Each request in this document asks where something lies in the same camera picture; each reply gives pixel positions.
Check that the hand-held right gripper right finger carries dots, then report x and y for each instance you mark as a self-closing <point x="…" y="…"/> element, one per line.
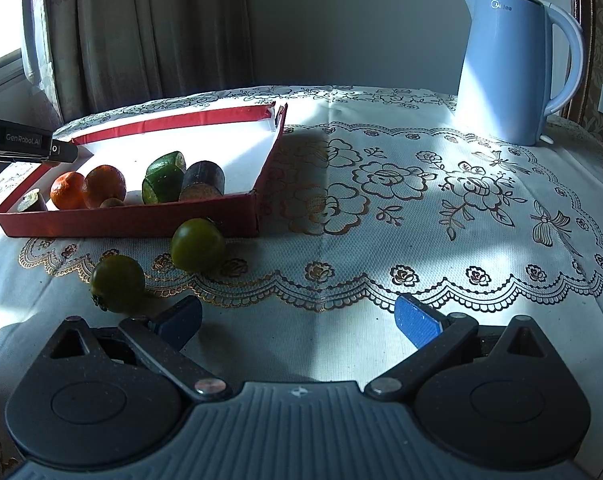
<point x="416" y="318"/>

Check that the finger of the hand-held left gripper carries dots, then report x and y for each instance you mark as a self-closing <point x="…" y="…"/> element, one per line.
<point x="64" y="151"/>

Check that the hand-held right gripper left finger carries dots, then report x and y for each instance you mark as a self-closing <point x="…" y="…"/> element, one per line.
<point x="181" y="318"/>

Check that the small orange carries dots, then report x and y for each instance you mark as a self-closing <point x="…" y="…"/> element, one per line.
<point x="66" y="191"/>

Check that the large orange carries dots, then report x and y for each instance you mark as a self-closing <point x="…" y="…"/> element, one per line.
<point x="105" y="184"/>

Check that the green tomato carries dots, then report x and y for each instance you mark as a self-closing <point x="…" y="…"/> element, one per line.
<point x="117" y="281"/>
<point x="197" y="244"/>

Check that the red cardboard box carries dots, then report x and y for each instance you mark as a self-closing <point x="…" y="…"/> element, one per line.
<point x="131" y="221"/>

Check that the light green cut piece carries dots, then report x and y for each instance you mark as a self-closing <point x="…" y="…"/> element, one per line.
<point x="159" y="190"/>

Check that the dark green avocado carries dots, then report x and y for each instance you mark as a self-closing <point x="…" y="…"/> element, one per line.
<point x="167" y="162"/>

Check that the dark cut cylinder piece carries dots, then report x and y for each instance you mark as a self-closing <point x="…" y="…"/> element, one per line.
<point x="204" y="179"/>
<point x="31" y="202"/>

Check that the white gold floral tablecloth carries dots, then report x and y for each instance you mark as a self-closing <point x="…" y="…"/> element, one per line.
<point x="381" y="210"/>

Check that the brown patterned curtain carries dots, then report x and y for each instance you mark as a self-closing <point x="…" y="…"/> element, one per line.
<point x="146" y="30"/>

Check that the light blue electric kettle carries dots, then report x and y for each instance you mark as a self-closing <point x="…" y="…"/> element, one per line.
<point x="501" y="70"/>

